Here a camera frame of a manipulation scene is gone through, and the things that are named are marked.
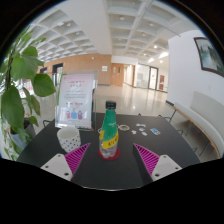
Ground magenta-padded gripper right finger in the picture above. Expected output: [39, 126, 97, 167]
[132, 143, 183, 186]

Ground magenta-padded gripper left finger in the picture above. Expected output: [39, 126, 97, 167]
[40, 142, 92, 183]

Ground green-labelled clear drink bottle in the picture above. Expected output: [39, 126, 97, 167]
[98, 100, 120, 159]

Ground white black-dotted cup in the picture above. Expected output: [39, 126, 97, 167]
[56, 126, 82, 154]

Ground round pale sticker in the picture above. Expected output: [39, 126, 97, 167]
[118, 124, 131, 132]

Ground long white bench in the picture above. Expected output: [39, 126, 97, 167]
[165, 90, 224, 159]

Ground clear acrylic sign stand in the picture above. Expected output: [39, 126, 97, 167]
[54, 70, 99, 131]

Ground dark-framed glass door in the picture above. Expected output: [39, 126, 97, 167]
[148, 66, 159, 90]

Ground green potted plant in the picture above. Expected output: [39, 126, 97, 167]
[0, 26, 57, 162]

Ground ceiling lights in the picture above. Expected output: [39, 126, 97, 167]
[58, 14, 168, 61]

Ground dark-framed wall picture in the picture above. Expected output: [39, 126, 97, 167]
[193, 36, 224, 78]

